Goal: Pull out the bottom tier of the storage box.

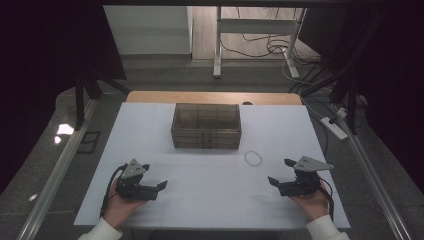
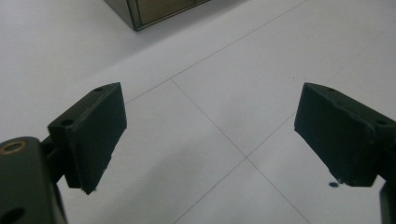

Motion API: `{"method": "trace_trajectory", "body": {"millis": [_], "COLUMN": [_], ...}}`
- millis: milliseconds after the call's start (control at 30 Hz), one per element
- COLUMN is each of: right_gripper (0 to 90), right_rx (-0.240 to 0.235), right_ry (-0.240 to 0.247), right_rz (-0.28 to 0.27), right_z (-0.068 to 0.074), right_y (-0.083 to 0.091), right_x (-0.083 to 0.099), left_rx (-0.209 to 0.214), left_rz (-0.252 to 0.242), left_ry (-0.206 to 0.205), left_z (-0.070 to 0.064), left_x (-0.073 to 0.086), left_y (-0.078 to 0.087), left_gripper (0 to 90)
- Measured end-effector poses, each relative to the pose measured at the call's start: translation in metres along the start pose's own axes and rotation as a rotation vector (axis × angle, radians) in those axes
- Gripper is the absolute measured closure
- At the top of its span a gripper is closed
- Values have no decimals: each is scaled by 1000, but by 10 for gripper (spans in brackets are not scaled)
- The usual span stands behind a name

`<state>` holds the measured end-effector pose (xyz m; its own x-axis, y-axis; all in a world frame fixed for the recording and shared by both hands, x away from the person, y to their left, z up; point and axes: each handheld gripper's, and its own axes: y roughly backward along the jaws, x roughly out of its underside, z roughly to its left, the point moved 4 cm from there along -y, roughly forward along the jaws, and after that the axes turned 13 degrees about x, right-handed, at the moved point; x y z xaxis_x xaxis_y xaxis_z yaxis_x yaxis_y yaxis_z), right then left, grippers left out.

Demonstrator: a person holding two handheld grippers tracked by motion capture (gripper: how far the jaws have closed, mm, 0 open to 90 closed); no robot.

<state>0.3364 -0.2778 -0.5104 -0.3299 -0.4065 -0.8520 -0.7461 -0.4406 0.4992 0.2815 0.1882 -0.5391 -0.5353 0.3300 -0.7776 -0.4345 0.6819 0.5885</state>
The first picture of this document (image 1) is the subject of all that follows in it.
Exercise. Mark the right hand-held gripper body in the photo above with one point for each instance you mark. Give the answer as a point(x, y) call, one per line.
point(305, 181)

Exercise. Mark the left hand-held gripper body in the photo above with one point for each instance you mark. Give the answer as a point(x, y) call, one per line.
point(133, 181)

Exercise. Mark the smoky acrylic drawer box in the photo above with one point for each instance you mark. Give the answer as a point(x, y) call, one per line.
point(206, 125)

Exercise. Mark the person's right hand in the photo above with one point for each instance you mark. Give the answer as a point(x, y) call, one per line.
point(311, 203)

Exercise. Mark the person's left hand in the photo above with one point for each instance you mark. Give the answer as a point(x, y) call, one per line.
point(120, 208)

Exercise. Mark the white power strip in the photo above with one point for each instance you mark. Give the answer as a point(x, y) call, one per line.
point(335, 130)

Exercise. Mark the dark floor grate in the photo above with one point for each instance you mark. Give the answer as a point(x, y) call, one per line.
point(89, 142)

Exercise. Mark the black table grommet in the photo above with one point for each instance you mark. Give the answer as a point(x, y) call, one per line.
point(247, 103)

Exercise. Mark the wooden table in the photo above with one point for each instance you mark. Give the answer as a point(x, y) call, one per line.
point(186, 97)

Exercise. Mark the black stand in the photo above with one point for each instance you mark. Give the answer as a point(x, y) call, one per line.
point(351, 110)
point(79, 106)

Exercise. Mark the white cabinet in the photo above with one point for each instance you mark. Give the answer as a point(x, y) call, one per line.
point(150, 30)

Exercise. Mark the dark curtain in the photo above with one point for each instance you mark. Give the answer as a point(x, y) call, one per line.
point(40, 66)
point(393, 66)

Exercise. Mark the aluminium rail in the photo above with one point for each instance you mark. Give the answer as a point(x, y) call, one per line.
point(56, 176)
point(373, 180)

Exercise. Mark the white desk frame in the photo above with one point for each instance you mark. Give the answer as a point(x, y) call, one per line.
point(255, 26)

